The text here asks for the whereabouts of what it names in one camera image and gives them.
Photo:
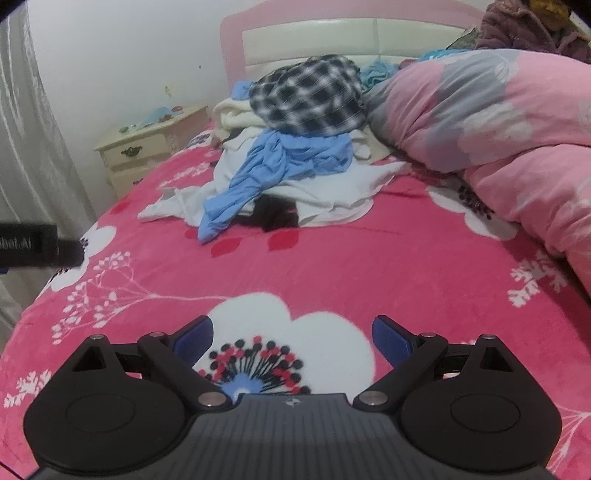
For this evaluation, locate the black white plaid shirt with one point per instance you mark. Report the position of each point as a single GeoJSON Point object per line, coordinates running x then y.
{"type": "Point", "coordinates": [307, 94]}

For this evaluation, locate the cream bedside cabinet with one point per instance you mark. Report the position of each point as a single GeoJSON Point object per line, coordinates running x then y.
{"type": "Point", "coordinates": [138, 152]}

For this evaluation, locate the pale pink floral quilt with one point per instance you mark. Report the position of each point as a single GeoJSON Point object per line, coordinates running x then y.
{"type": "Point", "coordinates": [489, 120]}

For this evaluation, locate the cream fleece garment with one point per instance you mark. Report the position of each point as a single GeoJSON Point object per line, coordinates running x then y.
{"type": "Point", "coordinates": [235, 115]}

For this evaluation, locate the yellow plush cloth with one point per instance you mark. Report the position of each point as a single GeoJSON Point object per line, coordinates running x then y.
{"type": "Point", "coordinates": [547, 11]}

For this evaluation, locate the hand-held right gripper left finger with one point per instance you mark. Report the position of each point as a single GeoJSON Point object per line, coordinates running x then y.
{"type": "Point", "coordinates": [194, 339]}

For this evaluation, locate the grey curtain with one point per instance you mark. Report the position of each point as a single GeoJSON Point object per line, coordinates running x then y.
{"type": "Point", "coordinates": [32, 138]}

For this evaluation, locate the pale blue garment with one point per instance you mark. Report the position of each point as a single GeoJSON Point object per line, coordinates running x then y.
{"type": "Point", "coordinates": [241, 91]}

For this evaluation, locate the white garment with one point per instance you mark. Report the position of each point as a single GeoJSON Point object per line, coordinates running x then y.
{"type": "Point", "coordinates": [341, 189]}

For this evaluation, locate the pink floral blanket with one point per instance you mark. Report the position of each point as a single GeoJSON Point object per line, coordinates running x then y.
{"type": "Point", "coordinates": [369, 258]}

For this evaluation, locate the teal cloth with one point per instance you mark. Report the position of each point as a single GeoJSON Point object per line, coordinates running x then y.
{"type": "Point", "coordinates": [376, 74]}

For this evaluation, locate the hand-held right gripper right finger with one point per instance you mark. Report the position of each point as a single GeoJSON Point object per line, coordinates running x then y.
{"type": "Point", "coordinates": [391, 339]}

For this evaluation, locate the light blue shirt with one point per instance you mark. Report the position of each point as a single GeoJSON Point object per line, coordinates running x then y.
{"type": "Point", "coordinates": [272, 166]}

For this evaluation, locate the small light blue item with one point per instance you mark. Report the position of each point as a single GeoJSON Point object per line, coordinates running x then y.
{"type": "Point", "coordinates": [157, 115]}

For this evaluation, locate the purple fleece coat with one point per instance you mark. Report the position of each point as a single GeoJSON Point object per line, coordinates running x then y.
{"type": "Point", "coordinates": [512, 32]}

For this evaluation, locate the pink white bed headboard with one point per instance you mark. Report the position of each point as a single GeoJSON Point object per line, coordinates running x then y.
{"type": "Point", "coordinates": [300, 41]}

